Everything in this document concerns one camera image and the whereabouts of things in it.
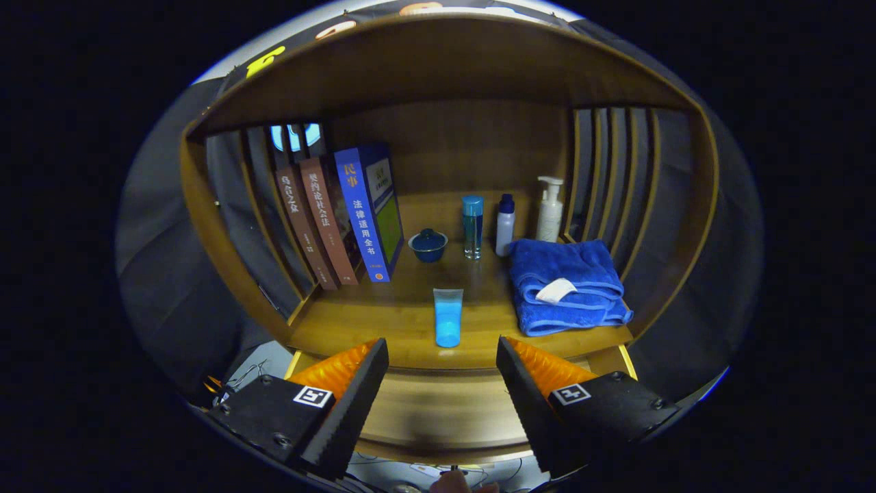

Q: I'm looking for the small white bottle blue cap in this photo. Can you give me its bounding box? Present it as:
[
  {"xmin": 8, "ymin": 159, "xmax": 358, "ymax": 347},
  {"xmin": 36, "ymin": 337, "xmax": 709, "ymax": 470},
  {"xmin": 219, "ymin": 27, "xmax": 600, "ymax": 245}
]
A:
[{"xmin": 495, "ymin": 193, "xmax": 515, "ymax": 257}]

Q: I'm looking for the dark blue lidded teacup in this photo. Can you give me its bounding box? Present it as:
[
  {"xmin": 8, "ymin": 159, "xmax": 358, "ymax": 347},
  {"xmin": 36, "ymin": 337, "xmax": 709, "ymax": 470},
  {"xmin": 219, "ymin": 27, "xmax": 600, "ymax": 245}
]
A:
[{"xmin": 408, "ymin": 228, "xmax": 449, "ymax": 264}]

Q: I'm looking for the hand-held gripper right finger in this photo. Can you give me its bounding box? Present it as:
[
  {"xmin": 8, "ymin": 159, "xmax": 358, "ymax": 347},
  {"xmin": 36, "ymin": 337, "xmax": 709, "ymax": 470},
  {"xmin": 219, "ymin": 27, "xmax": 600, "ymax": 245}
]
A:
[{"xmin": 496, "ymin": 336, "xmax": 680, "ymax": 478}]

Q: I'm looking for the blue folded towel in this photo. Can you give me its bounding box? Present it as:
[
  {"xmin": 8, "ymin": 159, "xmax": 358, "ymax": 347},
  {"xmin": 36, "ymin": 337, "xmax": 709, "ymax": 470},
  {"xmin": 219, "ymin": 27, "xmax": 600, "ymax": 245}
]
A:
[{"xmin": 508, "ymin": 238, "xmax": 634, "ymax": 338}]

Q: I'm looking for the dark brown book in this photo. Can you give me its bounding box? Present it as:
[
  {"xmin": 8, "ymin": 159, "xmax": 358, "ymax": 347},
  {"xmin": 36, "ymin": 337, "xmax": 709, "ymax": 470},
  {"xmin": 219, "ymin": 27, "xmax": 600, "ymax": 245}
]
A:
[{"xmin": 274, "ymin": 166, "xmax": 339, "ymax": 292}]

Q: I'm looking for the light blue tube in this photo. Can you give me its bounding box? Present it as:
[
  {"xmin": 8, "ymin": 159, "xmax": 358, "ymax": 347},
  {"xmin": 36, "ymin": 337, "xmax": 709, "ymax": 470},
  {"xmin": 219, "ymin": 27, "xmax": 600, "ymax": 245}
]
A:
[{"xmin": 433, "ymin": 288, "xmax": 464, "ymax": 349}]

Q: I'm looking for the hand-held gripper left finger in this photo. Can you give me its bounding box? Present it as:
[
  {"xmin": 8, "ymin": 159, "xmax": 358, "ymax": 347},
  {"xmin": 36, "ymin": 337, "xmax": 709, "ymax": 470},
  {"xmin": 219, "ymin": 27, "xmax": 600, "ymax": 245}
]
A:
[{"xmin": 205, "ymin": 338, "xmax": 389, "ymax": 480}]

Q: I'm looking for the wooden countertop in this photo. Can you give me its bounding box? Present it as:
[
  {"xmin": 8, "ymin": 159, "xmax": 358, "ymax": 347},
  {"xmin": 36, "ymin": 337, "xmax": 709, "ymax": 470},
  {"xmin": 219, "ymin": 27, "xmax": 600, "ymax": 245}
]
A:
[{"xmin": 287, "ymin": 236, "xmax": 634, "ymax": 370}]

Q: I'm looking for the reddish brown book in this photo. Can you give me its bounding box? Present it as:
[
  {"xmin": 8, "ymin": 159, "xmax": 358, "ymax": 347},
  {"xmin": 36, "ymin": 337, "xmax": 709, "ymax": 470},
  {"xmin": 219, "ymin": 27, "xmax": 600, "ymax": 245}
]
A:
[{"xmin": 299, "ymin": 157, "xmax": 360, "ymax": 287}]

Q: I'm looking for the white pump bottle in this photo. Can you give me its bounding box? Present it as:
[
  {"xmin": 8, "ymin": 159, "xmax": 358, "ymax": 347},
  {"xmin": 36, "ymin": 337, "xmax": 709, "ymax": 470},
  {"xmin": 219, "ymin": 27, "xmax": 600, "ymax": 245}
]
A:
[{"xmin": 535, "ymin": 176, "xmax": 565, "ymax": 243}]

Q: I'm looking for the teal clear bottle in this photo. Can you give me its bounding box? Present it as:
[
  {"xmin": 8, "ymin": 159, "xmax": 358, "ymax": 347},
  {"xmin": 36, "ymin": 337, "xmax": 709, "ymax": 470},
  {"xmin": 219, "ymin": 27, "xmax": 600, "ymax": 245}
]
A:
[{"xmin": 461, "ymin": 195, "xmax": 485, "ymax": 260}]

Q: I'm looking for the blue book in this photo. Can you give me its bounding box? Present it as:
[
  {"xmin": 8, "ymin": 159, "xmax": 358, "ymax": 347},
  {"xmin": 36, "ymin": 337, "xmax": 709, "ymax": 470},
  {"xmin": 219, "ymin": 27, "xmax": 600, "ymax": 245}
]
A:
[{"xmin": 333, "ymin": 142, "xmax": 404, "ymax": 283}]

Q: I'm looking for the wooden cabinet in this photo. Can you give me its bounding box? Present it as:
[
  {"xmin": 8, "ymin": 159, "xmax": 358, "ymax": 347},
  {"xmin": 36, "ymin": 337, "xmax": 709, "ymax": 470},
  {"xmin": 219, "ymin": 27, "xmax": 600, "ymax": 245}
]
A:
[{"xmin": 179, "ymin": 12, "xmax": 721, "ymax": 466}]

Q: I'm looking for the wooden drawer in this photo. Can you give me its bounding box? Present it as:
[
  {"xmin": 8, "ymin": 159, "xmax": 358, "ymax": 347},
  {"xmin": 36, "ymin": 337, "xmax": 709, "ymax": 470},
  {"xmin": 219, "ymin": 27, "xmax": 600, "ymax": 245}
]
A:
[{"xmin": 284, "ymin": 342, "xmax": 639, "ymax": 466}]

